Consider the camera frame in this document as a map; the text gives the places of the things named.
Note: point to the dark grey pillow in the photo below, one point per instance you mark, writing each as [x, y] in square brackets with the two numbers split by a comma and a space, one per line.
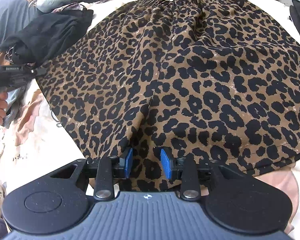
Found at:
[15, 15]

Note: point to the leopard print skirt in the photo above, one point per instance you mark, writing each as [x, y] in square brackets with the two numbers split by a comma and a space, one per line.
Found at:
[215, 79]

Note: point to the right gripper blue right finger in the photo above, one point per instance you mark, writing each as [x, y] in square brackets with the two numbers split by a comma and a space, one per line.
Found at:
[175, 168]

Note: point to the cream bear print blanket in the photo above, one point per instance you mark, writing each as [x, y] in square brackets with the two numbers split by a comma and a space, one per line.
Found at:
[37, 143]

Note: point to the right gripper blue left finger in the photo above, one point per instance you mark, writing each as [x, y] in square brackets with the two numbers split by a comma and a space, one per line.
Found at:
[120, 166]

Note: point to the black clothes pile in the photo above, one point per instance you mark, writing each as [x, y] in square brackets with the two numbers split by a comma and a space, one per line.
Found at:
[47, 36]

